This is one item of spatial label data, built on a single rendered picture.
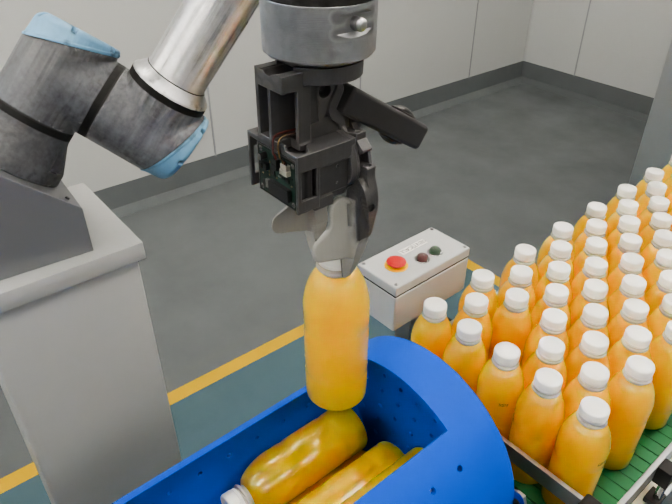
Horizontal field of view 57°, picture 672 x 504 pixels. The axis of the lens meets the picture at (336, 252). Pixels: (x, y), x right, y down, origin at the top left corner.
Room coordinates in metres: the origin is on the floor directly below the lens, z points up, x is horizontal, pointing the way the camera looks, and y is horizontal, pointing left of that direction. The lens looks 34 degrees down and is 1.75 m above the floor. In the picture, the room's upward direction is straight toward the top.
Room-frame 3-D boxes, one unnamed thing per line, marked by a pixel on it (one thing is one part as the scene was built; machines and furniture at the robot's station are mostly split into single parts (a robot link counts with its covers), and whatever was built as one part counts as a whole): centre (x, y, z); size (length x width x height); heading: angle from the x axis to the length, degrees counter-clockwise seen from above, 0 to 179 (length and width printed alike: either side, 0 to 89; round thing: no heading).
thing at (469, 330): (0.74, -0.21, 1.09); 0.04 x 0.04 x 0.02
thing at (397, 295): (0.95, -0.15, 1.05); 0.20 x 0.10 x 0.10; 130
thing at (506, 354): (0.69, -0.26, 1.09); 0.04 x 0.04 x 0.02
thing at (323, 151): (0.49, 0.02, 1.55); 0.09 x 0.08 x 0.12; 130
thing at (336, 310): (0.51, 0.00, 1.30); 0.07 x 0.07 x 0.19
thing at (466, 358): (0.74, -0.21, 0.99); 0.07 x 0.07 x 0.19
